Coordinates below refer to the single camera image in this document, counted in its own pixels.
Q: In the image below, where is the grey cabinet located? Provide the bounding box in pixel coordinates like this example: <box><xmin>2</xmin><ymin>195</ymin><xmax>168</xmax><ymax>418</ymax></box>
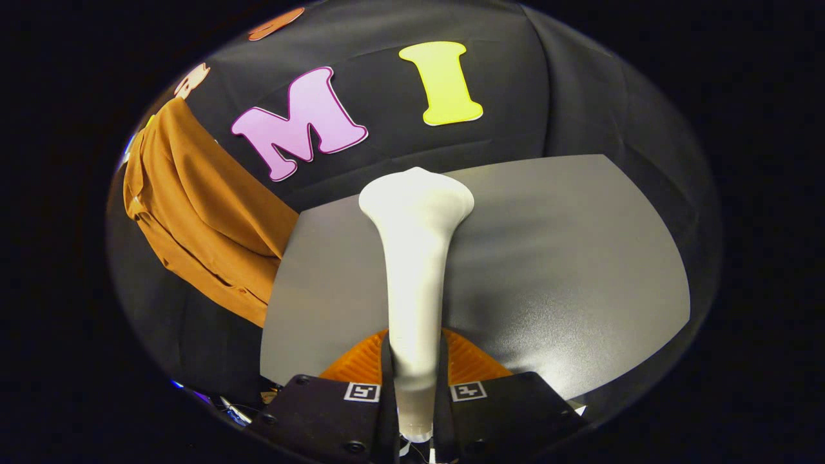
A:
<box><xmin>260</xmin><ymin>153</ymin><xmax>692</xmax><ymax>401</ymax></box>

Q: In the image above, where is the black backdrop cloth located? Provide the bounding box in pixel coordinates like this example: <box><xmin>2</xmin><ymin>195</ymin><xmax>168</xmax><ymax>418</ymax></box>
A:
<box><xmin>106</xmin><ymin>0</ymin><xmax>723</xmax><ymax>413</ymax></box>

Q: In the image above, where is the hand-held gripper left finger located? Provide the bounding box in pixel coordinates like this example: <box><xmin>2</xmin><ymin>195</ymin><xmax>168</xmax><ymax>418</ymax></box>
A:
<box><xmin>248</xmin><ymin>329</ymin><xmax>400</xmax><ymax>464</ymax></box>

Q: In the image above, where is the brown button shirt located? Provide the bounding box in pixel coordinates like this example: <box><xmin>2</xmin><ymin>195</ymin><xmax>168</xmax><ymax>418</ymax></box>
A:
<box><xmin>122</xmin><ymin>97</ymin><xmax>300</xmax><ymax>328</ymax></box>

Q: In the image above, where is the white garment steamer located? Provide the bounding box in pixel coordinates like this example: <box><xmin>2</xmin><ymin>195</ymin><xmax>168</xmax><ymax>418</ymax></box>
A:
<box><xmin>358</xmin><ymin>166</ymin><xmax>476</xmax><ymax>444</ymax></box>

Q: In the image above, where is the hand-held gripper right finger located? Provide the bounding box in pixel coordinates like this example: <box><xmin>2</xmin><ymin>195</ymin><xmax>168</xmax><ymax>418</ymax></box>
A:
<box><xmin>433</xmin><ymin>327</ymin><xmax>588</xmax><ymax>464</ymax></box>

